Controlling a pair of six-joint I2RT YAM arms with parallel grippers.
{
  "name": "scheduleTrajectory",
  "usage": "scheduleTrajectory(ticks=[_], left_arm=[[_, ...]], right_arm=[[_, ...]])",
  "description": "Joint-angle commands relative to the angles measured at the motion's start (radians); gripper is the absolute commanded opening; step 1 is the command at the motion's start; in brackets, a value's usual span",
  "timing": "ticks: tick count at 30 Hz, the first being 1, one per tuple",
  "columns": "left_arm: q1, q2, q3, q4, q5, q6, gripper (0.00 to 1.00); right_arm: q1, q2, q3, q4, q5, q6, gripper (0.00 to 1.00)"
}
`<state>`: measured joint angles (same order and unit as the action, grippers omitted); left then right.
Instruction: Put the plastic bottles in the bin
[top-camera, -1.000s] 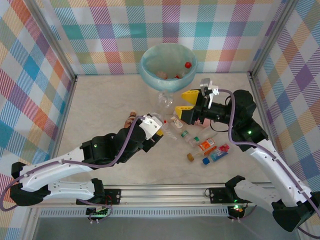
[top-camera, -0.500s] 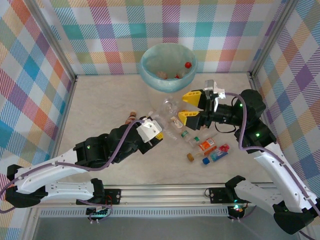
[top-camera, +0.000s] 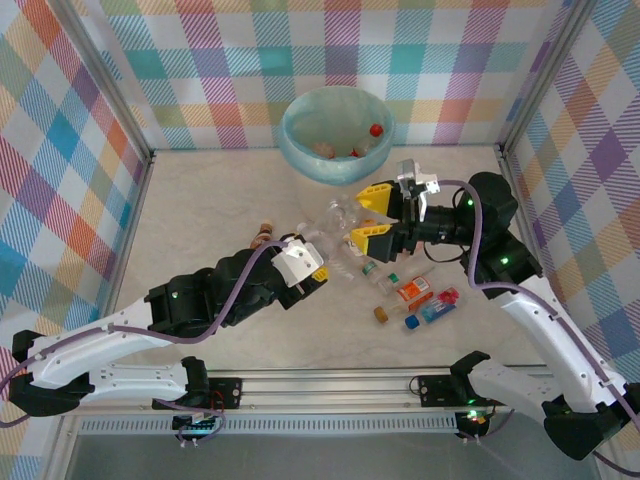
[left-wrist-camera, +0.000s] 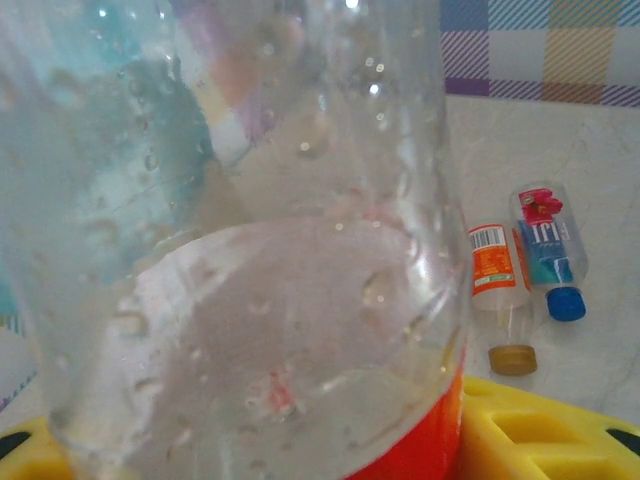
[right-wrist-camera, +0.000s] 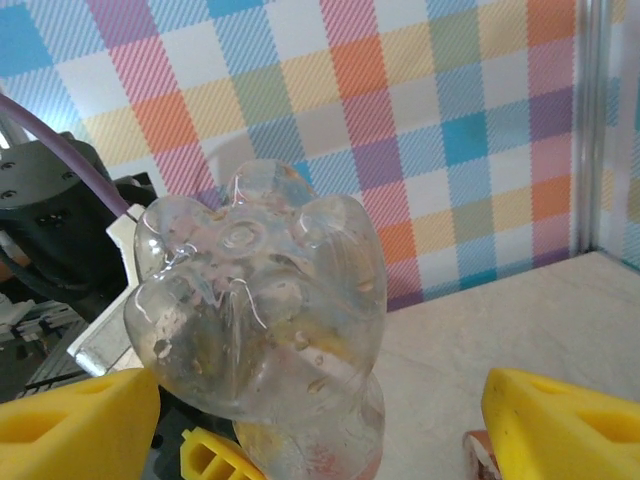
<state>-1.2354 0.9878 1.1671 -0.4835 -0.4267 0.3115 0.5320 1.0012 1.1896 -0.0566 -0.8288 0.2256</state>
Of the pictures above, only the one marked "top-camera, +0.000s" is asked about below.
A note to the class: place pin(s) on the clear bottle green label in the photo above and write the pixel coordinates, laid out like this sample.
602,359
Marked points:
370,270

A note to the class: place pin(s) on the Fiji water bottle blue cap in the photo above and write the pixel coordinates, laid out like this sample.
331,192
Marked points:
435,307

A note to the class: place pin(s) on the brown drink bottle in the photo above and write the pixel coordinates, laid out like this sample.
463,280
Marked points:
262,232

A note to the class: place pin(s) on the clear unlabelled plastic bottle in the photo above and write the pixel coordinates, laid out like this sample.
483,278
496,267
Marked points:
345,210

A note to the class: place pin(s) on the clear bottle red white label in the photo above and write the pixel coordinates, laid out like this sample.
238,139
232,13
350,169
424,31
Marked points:
345,270

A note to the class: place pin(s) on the wide aluminium mounting rail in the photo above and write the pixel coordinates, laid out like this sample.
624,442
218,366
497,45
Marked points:
325,392

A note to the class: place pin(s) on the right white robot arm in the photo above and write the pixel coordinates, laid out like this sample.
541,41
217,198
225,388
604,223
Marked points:
530,310

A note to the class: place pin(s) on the clear bottle green cap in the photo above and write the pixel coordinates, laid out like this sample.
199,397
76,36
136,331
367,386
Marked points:
394,276

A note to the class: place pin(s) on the plaid fabric backdrop panel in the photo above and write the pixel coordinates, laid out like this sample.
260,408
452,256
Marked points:
40,200
600,200
225,50

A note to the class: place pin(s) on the aluminium frame rail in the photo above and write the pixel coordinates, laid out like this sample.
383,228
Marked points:
504,157
133,225

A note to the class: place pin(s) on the aluminium frame post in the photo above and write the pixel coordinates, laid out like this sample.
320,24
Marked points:
545,75
114,85

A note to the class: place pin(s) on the small circuit board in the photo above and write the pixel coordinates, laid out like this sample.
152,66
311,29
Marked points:
197,425
472,417

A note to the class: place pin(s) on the orange label bottle tan cap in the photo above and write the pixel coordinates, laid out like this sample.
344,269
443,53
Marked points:
414,290

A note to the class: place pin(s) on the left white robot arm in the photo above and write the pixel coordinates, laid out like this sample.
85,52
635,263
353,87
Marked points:
100,340

